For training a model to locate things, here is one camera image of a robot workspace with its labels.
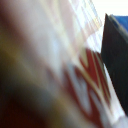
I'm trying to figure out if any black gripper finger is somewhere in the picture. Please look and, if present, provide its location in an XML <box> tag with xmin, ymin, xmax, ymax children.
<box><xmin>100</xmin><ymin>13</ymin><xmax>128</xmax><ymax>116</ymax></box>

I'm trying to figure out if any cereal snack bar box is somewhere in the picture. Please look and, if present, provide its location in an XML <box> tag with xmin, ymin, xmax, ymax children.
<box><xmin>0</xmin><ymin>0</ymin><xmax>128</xmax><ymax>128</ymax></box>

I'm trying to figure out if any blue object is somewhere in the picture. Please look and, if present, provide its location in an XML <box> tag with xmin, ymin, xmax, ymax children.
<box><xmin>110</xmin><ymin>14</ymin><xmax>128</xmax><ymax>33</ymax></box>

